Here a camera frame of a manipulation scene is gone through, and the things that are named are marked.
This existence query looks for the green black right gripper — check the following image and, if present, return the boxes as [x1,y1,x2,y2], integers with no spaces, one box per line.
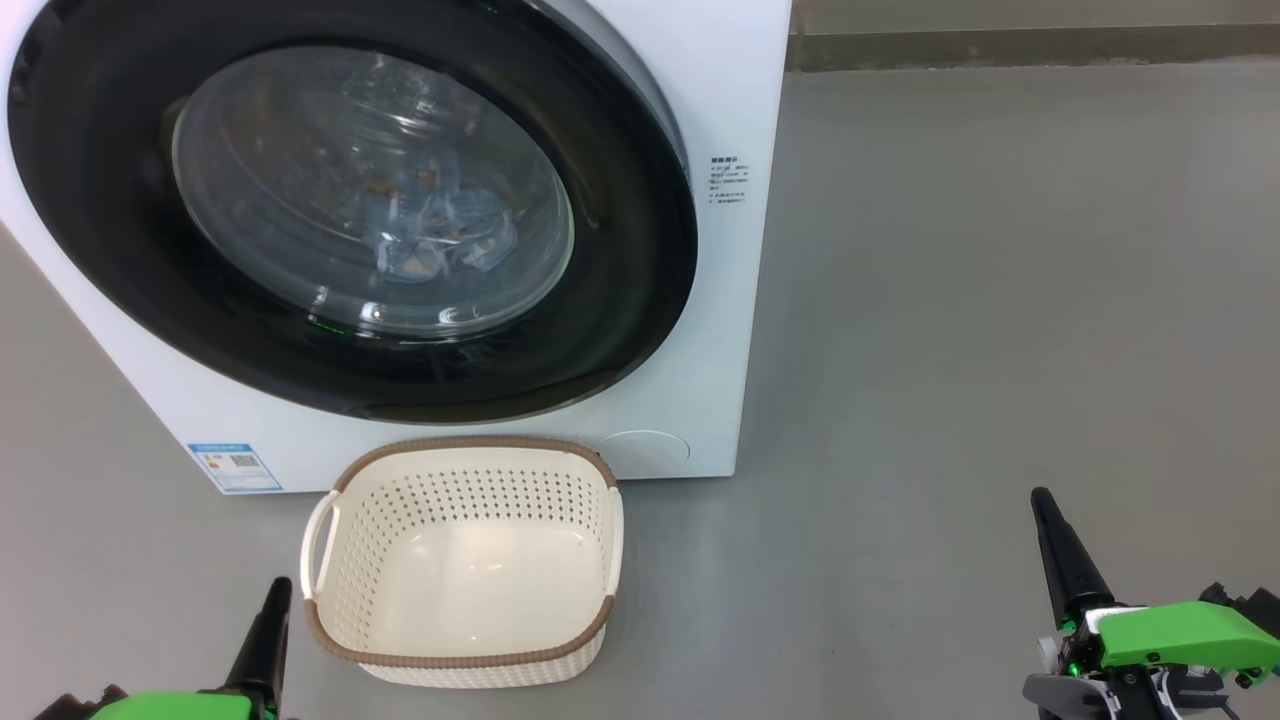
[1022,487,1280,720]

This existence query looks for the black round glass washer door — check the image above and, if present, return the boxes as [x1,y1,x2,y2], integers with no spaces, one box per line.
[7,0,699,425]

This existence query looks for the blue energy label sticker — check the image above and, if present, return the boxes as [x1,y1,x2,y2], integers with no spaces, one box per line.
[188,442,283,494]

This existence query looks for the round white filter cover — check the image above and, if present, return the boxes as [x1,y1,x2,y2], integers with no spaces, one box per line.
[597,430,691,469]

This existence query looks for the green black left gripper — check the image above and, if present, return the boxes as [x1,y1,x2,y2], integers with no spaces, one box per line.
[33,577,293,720]

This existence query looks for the white front-load washing machine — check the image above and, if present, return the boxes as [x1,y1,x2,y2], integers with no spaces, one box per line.
[0,0,793,496]

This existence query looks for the cream perforated laundry basket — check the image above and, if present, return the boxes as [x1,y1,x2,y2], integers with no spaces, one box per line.
[300,436,625,689]

